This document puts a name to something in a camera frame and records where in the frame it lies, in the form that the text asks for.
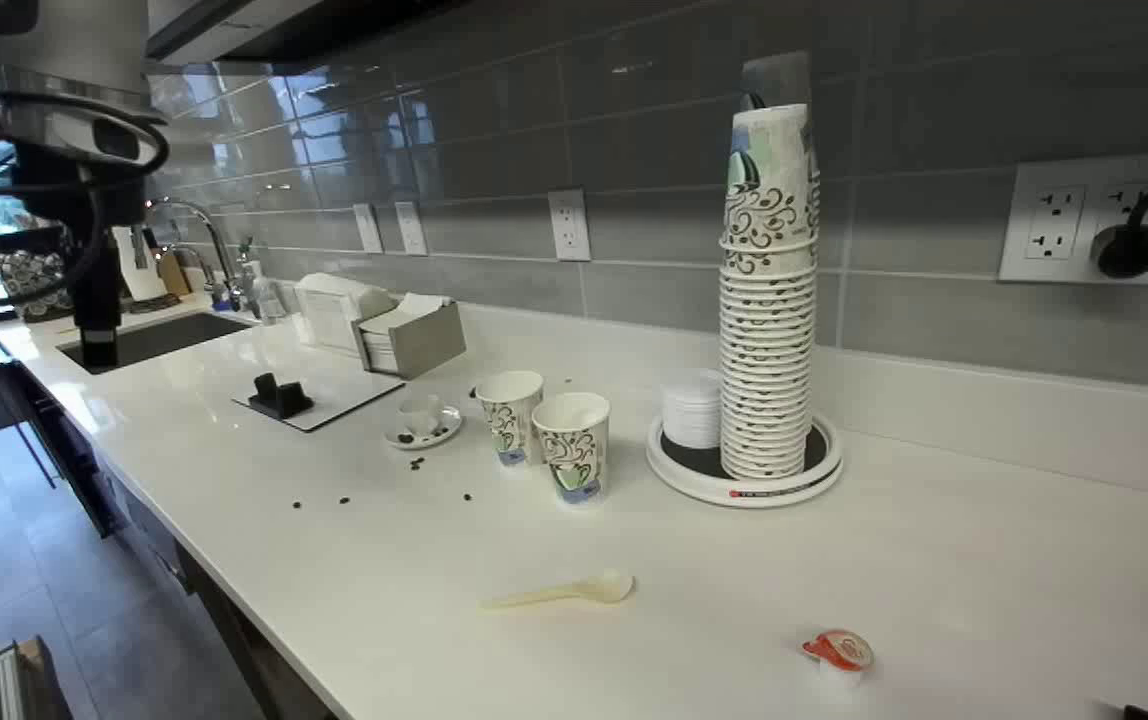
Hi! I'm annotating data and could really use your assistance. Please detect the white wall switch plate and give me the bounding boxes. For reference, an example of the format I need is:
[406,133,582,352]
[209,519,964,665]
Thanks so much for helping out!
[389,198,431,260]
[346,200,389,260]
[545,189,594,264]

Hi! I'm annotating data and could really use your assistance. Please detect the black block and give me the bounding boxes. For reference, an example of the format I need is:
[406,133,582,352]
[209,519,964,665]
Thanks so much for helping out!
[242,367,314,425]

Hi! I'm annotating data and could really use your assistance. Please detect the black power plug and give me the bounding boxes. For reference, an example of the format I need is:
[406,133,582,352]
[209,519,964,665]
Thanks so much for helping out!
[1087,216,1148,285]

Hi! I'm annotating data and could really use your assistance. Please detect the stack of white lids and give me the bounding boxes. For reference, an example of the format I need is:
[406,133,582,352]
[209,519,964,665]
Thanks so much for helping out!
[656,367,726,457]

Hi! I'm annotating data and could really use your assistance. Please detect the patterned paper cup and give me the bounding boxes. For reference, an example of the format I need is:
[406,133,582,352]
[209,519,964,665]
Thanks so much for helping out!
[526,389,614,510]
[466,367,547,467]

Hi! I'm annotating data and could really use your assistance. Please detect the small red wrapper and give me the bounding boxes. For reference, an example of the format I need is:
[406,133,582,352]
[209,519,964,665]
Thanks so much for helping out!
[798,623,878,683]

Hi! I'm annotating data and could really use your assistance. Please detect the soap bottle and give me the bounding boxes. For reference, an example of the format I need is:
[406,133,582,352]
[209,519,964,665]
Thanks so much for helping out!
[233,235,283,328]

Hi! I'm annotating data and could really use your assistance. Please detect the white plastic spoon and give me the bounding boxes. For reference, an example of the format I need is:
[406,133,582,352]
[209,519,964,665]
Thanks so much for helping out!
[480,567,638,615]

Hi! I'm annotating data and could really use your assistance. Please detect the chrome faucet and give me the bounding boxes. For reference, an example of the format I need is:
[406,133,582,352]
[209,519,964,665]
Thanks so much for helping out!
[142,198,234,311]

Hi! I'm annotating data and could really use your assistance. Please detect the white flat board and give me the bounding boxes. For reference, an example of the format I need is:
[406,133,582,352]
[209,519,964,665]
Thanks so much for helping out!
[233,347,406,435]

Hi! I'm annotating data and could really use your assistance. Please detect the black kitchen sink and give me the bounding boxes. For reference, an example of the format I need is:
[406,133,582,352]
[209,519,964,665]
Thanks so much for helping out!
[55,310,255,378]

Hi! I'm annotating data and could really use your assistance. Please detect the grey napkin dispenser box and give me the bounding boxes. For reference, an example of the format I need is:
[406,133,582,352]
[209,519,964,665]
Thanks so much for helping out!
[351,294,470,386]

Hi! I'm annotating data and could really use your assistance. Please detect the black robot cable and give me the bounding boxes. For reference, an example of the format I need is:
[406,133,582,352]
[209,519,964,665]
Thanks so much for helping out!
[0,82,174,311]

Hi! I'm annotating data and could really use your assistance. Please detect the white double power outlet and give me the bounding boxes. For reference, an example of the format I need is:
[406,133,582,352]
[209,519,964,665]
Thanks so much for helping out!
[997,148,1148,287]

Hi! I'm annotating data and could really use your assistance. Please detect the white tissue stack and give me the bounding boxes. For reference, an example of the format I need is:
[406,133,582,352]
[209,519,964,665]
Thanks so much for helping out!
[291,269,395,352]

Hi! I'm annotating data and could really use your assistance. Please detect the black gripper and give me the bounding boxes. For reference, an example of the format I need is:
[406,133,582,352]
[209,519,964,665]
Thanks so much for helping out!
[59,155,135,378]

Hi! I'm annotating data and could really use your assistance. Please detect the round white cup tray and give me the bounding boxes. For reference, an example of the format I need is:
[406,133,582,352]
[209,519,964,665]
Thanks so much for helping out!
[644,410,848,511]

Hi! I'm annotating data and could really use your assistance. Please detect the glass tea cup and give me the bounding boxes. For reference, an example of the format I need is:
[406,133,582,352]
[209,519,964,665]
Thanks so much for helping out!
[384,389,466,457]

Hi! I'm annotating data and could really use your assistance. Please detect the scattered coffee beans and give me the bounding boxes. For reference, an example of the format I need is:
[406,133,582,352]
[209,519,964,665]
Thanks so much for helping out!
[286,457,480,515]

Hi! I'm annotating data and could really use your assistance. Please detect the tall stack of paper cups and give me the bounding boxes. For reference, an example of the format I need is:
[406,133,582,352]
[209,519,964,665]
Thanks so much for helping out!
[713,101,829,484]

